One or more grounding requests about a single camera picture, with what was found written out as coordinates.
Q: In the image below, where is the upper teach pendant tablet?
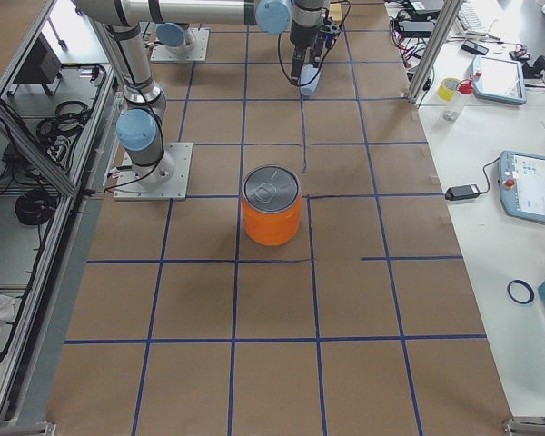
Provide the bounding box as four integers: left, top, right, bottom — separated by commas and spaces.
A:
471, 55, 527, 105

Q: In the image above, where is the blue tape ring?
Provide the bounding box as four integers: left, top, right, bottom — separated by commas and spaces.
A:
507, 280, 536, 306

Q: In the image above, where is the orange soda can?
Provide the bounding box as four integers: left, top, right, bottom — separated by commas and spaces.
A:
242, 164, 302, 246

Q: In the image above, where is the lower teach pendant tablet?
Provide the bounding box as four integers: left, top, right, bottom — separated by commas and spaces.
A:
497, 151, 545, 223

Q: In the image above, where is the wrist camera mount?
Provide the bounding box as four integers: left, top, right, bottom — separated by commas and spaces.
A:
315, 15, 342, 51

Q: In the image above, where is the black smartphone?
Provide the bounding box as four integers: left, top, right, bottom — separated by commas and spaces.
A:
461, 40, 489, 55

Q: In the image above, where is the yellow tape roll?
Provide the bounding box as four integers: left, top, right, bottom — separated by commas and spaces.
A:
437, 77, 461, 102

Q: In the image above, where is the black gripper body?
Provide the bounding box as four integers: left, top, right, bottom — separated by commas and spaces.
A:
290, 0, 323, 48

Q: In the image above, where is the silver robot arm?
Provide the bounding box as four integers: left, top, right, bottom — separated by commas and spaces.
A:
75, 1, 333, 132
155, 22, 196, 55

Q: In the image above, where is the black power adapter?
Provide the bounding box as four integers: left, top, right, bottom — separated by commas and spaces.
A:
444, 184, 481, 202

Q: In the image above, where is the red cap squeeze bottle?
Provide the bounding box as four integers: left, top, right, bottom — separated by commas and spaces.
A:
442, 78, 474, 122

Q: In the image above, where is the teach pendant tablet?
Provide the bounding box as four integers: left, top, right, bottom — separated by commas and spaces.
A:
497, 151, 545, 223
471, 55, 527, 105

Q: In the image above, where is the light blue plastic cup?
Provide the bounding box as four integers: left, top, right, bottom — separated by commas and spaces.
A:
298, 64, 321, 97

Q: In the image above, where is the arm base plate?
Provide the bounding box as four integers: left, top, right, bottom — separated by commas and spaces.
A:
113, 143, 193, 201
150, 28, 210, 64

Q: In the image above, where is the aluminium frame post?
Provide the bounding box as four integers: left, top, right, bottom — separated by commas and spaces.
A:
406, 0, 462, 104

